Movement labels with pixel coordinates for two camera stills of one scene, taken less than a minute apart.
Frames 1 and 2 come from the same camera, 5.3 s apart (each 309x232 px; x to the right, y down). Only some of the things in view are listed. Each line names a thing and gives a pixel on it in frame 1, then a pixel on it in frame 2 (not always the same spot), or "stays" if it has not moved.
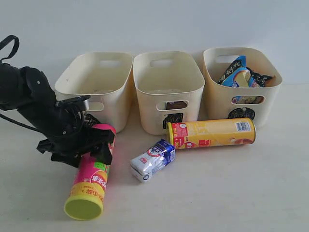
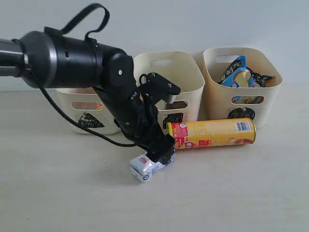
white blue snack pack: (145, 164) stays
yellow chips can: (190, 134) stays
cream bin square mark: (169, 86) stays
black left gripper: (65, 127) to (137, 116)
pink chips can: (85, 200) to (87, 105)
